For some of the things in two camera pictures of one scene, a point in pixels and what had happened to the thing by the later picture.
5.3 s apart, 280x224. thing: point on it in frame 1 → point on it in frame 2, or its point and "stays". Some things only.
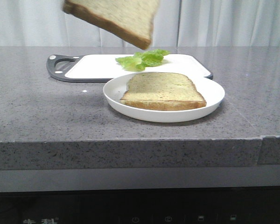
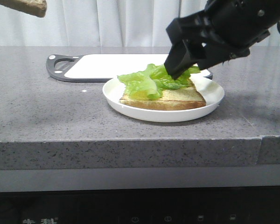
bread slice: x=130 y=20 → x=37 y=8
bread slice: x=162 y=91 stays
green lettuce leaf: x=140 y=60 → x=149 y=83
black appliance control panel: x=259 y=205 stays
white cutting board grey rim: x=102 y=68 stays
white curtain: x=43 y=23 stays
